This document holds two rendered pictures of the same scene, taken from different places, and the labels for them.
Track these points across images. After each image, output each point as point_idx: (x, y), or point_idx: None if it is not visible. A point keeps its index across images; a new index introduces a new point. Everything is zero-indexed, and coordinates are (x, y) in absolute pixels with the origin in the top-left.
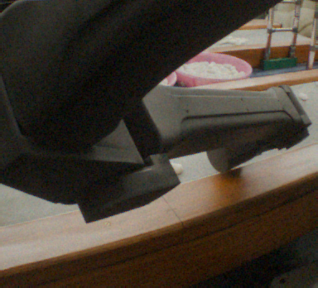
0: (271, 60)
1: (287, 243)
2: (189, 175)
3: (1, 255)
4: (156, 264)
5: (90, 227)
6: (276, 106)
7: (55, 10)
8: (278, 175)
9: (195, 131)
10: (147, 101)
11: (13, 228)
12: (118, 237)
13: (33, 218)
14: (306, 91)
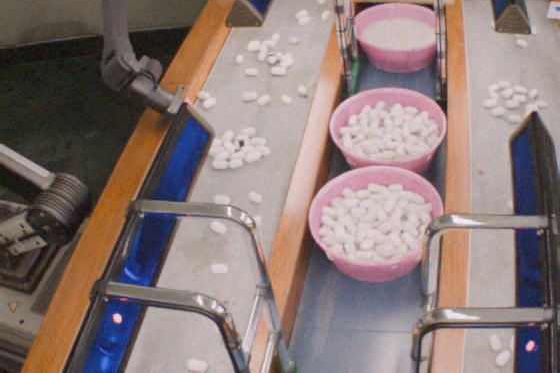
0: None
1: None
2: (199, 111)
3: (200, 29)
4: None
5: (189, 55)
6: (106, 34)
7: None
8: (141, 137)
9: None
10: None
11: (214, 33)
12: (174, 62)
13: (226, 46)
14: (233, 299)
